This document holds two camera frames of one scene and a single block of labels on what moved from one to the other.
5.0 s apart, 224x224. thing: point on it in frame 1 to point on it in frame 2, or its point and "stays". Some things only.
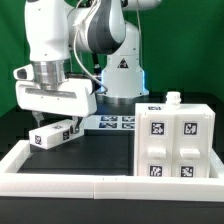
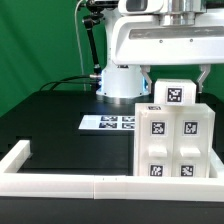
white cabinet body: [173, 139] stays
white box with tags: [52, 134] to [175, 91]
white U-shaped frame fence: [49, 185] stays
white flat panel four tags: [110, 122] stays
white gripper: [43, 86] to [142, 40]
